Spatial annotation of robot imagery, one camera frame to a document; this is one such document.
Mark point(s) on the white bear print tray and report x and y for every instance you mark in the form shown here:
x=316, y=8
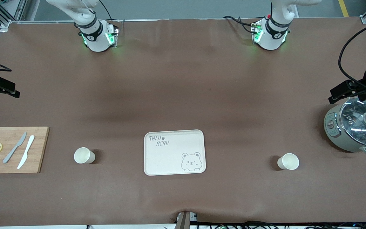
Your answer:
x=170, y=159

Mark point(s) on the white plastic knife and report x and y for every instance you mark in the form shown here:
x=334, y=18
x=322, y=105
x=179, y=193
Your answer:
x=26, y=152

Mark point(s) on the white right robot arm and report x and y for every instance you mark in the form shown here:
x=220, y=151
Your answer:
x=91, y=35

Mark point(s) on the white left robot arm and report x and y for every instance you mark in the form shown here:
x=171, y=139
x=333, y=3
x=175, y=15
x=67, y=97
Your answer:
x=273, y=35

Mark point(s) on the grey plastic knife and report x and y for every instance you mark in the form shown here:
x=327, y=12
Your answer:
x=14, y=149

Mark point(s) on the wooden cutting board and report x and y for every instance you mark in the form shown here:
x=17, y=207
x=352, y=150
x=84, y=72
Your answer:
x=40, y=149

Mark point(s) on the white plastic cup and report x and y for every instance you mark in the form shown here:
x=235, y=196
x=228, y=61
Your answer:
x=83, y=156
x=289, y=161

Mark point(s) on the grey-green electric pot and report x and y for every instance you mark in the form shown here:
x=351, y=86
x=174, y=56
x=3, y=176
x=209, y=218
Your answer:
x=334, y=133

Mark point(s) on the brown table cover mat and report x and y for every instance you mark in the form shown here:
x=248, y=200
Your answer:
x=183, y=79

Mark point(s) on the brown camera mount post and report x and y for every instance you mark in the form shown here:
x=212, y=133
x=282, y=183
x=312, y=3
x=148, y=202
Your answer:
x=183, y=221

